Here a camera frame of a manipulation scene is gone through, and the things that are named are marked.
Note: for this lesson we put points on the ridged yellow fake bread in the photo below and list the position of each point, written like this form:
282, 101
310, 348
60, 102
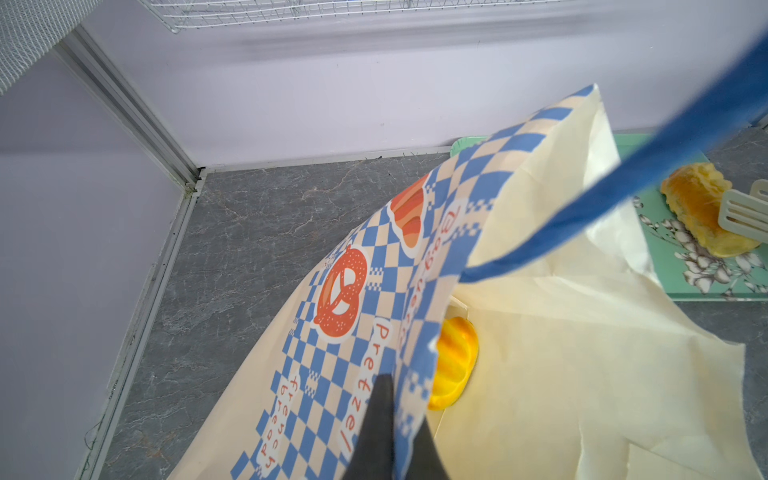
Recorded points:
694, 193

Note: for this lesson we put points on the green floral tray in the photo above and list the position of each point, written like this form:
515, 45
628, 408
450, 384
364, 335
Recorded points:
687, 271

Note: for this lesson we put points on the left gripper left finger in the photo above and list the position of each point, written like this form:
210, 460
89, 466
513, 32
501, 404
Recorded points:
373, 457

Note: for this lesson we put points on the orange round fake bread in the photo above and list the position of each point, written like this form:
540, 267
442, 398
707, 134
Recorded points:
457, 350

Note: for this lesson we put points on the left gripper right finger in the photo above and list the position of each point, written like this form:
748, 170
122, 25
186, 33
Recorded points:
422, 458

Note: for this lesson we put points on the blue checkered paper bag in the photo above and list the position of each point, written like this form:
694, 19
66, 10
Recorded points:
586, 368

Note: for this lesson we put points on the small white mesh basket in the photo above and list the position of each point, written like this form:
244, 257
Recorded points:
31, 28

